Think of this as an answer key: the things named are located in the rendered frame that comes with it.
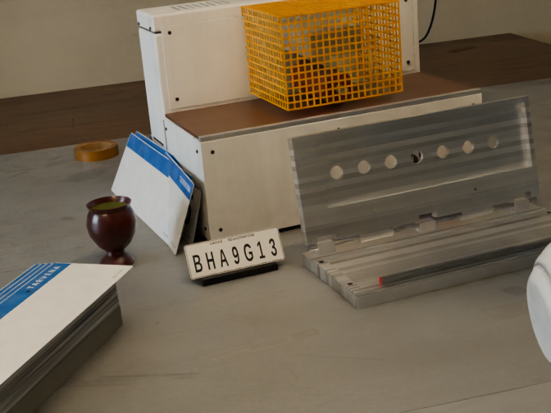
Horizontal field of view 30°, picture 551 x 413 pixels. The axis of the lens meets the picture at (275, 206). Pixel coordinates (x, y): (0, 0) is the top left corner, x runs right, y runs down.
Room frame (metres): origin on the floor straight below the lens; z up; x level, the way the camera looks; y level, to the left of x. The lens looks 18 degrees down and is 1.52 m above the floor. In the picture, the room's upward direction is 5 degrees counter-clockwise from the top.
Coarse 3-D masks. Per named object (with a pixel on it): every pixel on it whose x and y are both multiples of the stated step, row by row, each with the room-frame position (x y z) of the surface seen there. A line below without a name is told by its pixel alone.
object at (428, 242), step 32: (416, 224) 1.61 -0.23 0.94; (448, 224) 1.64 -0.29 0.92; (480, 224) 1.62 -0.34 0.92; (512, 224) 1.61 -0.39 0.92; (544, 224) 1.60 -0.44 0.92; (320, 256) 1.53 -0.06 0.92; (352, 256) 1.53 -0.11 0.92; (384, 256) 1.52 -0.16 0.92; (416, 256) 1.50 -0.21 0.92; (448, 256) 1.49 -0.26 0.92; (512, 256) 1.46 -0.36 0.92; (352, 288) 1.39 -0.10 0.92; (384, 288) 1.38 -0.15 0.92; (416, 288) 1.40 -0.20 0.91
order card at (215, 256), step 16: (224, 240) 1.55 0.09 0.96; (240, 240) 1.56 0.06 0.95; (256, 240) 1.56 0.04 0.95; (272, 240) 1.57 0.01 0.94; (192, 256) 1.52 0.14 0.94; (208, 256) 1.53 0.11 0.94; (224, 256) 1.54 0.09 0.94; (240, 256) 1.54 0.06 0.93; (256, 256) 1.55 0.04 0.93; (272, 256) 1.56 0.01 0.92; (192, 272) 1.51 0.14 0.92; (208, 272) 1.52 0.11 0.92; (224, 272) 1.53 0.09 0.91
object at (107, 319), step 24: (96, 312) 1.32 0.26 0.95; (120, 312) 1.38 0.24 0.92; (72, 336) 1.26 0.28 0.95; (96, 336) 1.31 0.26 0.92; (48, 360) 1.19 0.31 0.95; (72, 360) 1.24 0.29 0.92; (24, 384) 1.14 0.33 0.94; (48, 384) 1.18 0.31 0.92; (0, 408) 1.08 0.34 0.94; (24, 408) 1.13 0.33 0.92
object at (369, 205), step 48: (336, 144) 1.60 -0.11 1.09; (384, 144) 1.63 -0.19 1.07; (432, 144) 1.65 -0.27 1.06; (480, 144) 1.68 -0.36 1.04; (528, 144) 1.70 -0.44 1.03; (336, 192) 1.58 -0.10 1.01; (384, 192) 1.61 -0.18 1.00; (432, 192) 1.62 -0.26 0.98; (480, 192) 1.65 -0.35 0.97; (528, 192) 1.69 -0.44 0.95
